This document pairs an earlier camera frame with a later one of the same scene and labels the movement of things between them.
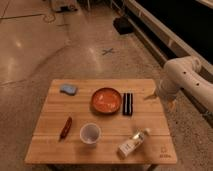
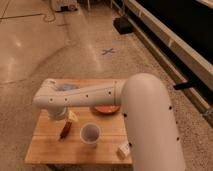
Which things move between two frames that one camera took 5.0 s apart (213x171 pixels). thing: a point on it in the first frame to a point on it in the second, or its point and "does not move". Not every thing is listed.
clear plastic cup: x=90 y=133 does not move
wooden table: x=100 y=122 does not move
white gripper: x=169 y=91 to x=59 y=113
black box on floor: x=122 y=25 does not move
